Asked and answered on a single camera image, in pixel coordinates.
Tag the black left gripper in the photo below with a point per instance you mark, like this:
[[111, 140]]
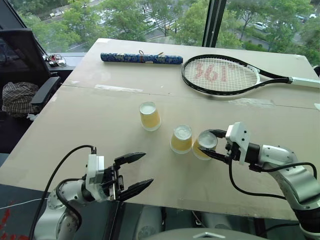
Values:
[[112, 180]]

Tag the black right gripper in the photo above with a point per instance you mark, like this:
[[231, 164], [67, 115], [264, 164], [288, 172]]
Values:
[[233, 150]]

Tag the yellow paper cup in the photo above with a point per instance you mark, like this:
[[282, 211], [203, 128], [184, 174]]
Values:
[[150, 118], [203, 146], [181, 143]]

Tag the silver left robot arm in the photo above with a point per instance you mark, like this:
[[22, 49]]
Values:
[[53, 212]]

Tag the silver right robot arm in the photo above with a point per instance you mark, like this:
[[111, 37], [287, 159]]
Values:
[[287, 172]]

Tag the grey rounded shape under table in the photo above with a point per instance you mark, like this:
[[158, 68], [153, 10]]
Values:
[[147, 225], [217, 220]]

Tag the black and white tennis racket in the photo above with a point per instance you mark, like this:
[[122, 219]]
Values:
[[252, 69]]

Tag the grey rounded robot torso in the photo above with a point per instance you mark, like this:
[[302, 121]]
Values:
[[205, 235]]

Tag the blue patterned rolled scroll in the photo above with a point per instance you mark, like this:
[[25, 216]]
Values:
[[125, 58]]

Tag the checked cloth bundle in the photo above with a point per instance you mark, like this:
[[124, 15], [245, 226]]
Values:
[[18, 98]]

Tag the black office chair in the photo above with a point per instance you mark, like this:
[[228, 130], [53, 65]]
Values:
[[23, 57]]

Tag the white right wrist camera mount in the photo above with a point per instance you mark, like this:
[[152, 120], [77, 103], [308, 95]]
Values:
[[240, 140]]

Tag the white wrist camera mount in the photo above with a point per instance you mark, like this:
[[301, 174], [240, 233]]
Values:
[[95, 175], [240, 140]]

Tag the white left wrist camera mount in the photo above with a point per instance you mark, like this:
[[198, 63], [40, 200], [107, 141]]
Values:
[[95, 175]]

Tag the black window frame post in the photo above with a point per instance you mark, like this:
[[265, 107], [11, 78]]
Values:
[[212, 22]]

